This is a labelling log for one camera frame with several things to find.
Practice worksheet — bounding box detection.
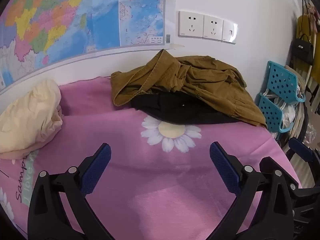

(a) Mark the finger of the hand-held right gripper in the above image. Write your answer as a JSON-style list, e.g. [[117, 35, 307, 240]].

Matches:
[[288, 137, 320, 166], [259, 156, 299, 193]]

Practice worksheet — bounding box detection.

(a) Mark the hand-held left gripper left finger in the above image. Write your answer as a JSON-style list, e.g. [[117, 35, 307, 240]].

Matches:
[[27, 142, 115, 240]]

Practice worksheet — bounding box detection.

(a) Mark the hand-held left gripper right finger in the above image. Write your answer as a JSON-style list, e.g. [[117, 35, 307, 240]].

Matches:
[[207, 141, 293, 240]]

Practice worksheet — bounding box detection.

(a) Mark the brown jacket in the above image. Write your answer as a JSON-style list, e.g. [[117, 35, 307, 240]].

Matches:
[[110, 49, 267, 128]]

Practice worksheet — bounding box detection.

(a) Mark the beige cloth pile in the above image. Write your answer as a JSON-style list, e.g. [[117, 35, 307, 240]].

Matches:
[[285, 65, 312, 143]]

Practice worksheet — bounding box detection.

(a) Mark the white plastic bag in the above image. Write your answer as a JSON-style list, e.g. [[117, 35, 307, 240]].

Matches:
[[274, 96, 298, 128]]

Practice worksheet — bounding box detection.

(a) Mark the blue perforated plastic basket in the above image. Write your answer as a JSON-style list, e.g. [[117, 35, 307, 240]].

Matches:
[[266, 60, 306, 104], [257, 92, 292, 133]]

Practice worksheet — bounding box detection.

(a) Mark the pink daisy print blanket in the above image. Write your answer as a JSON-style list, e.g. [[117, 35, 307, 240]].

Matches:
[[0, 76, 303, 240]]

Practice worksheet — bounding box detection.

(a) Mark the black garment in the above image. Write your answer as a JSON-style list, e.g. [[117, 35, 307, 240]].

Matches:
[[130, 92, 242, 126]]

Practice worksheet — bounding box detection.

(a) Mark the cream garment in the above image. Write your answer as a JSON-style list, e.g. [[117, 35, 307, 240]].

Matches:
[[0, 79, 63, 159]]

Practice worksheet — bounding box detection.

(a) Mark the black handbag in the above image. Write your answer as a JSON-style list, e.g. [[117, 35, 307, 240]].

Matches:
[[291, 34, 314, 65]]

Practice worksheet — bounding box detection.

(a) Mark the yellow hanging garment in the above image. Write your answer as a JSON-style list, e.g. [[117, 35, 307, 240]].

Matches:
[[296, 14, 320, 44]]

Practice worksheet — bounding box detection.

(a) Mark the white power socket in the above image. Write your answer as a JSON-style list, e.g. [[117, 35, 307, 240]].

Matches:
[[178, 10, 205, 38], [202, 14, 224, 41]]

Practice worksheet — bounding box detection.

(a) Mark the white network wall plate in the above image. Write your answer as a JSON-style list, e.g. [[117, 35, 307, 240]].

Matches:
[[222, 20, 238, 44]]

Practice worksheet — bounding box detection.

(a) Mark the colourful wall map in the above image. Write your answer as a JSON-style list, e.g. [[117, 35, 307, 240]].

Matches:
[[0, 0, 167, 96]]

